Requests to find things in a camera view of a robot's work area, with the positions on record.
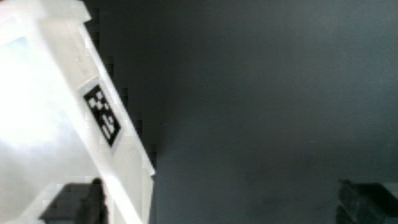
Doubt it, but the white rear drawer tray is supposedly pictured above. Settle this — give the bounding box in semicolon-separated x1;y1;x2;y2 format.
0;0;155;224

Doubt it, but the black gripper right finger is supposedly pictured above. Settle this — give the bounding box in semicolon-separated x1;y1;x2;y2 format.
334;180;398;224

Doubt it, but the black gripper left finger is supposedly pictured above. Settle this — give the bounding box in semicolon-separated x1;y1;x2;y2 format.
39;178;109;224

